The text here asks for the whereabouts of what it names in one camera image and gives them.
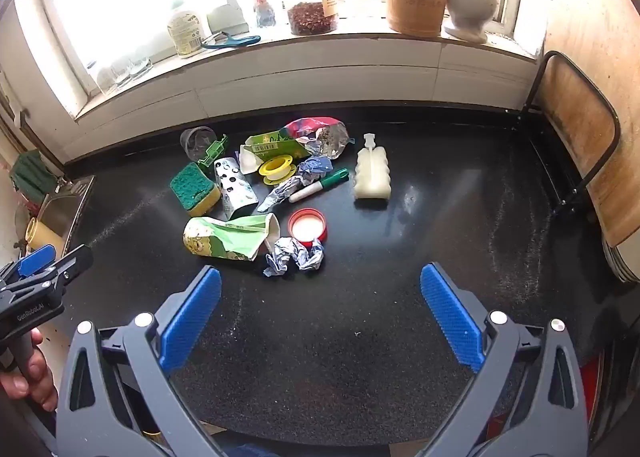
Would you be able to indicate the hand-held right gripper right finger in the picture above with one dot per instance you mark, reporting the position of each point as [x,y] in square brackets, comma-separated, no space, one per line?
[450,312]

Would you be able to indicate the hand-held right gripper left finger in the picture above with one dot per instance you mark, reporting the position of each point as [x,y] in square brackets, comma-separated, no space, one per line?
[192,317]

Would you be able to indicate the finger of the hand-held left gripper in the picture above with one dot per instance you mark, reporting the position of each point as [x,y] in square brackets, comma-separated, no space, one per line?
[35,258]
[75,262]

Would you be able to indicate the crushed green paper cup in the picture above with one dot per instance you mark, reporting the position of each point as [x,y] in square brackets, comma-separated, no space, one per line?
[225,237]

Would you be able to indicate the silver foil ball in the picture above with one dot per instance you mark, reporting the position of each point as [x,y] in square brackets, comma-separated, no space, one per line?
[295,257]

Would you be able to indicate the green and yellow sponge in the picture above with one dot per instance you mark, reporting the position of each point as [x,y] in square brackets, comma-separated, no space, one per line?
[192,187]

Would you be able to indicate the crushed spotted white carton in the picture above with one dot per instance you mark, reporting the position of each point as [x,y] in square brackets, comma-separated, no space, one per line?
[232,189]

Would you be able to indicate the red jar lid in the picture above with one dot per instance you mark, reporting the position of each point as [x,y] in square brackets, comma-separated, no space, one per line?
[307,228]

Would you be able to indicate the twisted silver foil wrapper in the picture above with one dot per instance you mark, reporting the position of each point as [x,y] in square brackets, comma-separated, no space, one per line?
[280,193]

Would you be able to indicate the white ribbed pump bottle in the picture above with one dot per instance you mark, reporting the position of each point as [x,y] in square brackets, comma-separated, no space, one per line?
[372,177]

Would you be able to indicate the yellow tape spool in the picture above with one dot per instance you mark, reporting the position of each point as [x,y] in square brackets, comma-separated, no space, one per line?
[263,172]

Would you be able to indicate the green plastic clip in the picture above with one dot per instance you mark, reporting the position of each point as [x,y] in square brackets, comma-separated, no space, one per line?
[212,153]

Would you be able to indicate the clear plastic cup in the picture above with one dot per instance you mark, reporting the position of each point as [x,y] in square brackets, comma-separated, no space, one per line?
[195,142]

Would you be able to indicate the green and white marker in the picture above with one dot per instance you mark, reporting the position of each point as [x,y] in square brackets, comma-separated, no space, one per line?
[325,183]

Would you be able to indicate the green carton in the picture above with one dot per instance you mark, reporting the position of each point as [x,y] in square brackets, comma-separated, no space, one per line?
[270,144]

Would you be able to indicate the blue wrapper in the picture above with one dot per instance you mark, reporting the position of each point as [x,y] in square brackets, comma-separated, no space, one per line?
[315,167]

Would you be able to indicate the red and blue foil snack bag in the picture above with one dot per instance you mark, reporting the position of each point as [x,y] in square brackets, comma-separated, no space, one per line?
[310,127]

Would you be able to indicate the person's left hand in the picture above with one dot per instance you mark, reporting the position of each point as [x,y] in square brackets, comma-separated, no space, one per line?
[35,372]

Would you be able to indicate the yellow plastic pitcher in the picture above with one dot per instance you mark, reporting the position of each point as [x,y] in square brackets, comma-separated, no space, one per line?
[42,236]

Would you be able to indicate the steel sink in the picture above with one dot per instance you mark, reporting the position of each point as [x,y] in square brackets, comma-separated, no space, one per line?
[65,207]

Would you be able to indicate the green cloth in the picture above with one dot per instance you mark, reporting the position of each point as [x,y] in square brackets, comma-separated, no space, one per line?
[30,173]

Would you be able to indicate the black metal rack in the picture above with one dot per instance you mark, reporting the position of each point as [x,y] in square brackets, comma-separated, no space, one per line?
[618,137]

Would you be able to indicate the wooden cutting board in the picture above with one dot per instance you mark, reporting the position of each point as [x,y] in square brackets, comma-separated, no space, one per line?
[580,107]

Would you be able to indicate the dish soap bottle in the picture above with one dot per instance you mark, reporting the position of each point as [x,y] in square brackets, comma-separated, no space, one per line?
[186,34]

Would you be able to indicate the blue peeler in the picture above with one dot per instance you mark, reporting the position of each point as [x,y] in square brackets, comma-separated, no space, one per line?
[245,40]

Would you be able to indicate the pale grey box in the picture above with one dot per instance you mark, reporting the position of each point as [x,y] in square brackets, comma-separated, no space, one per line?
[227,17]

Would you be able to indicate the small glass jar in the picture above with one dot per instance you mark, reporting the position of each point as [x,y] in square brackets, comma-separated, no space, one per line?
[265,12]

